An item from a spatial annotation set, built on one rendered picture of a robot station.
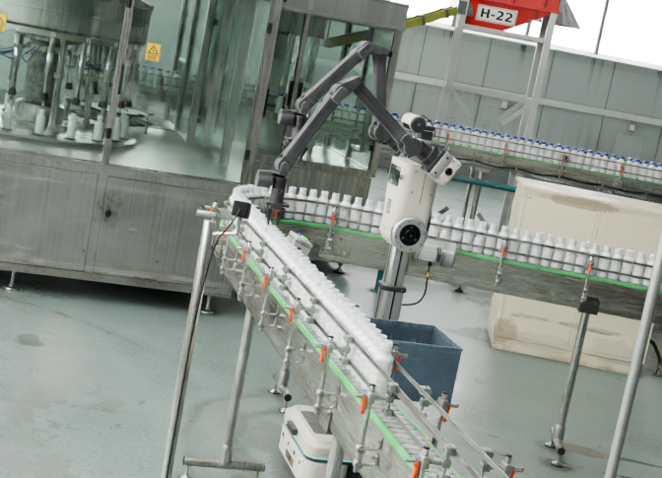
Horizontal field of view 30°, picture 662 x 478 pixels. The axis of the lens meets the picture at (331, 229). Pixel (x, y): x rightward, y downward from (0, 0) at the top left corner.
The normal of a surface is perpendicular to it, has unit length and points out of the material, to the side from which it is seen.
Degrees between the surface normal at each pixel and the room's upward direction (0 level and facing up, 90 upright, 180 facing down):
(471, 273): 90
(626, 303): 88
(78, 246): 90
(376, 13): 90
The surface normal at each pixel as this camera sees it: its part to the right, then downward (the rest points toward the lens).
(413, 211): 0.21, 0.38
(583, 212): -0.07, 0.15
